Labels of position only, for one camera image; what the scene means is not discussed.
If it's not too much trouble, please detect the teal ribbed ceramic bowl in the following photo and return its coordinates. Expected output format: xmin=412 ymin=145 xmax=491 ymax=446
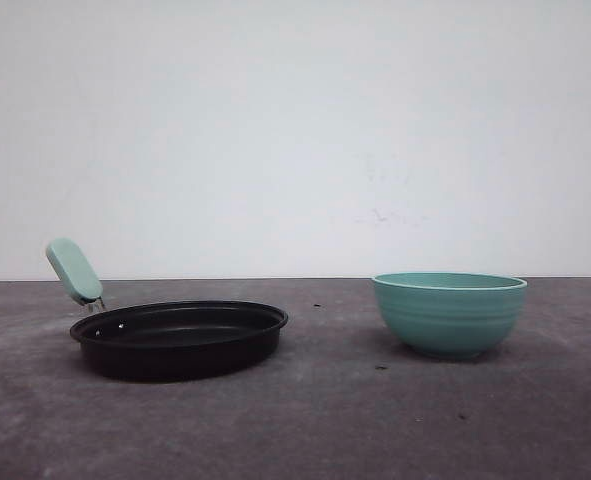
xmin=372 ymin=272 xmax=528 ymax=360

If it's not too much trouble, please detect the black frying pan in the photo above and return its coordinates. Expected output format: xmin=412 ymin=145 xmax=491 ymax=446
xmin=45 ymin=237 xmax=290 ymax=384

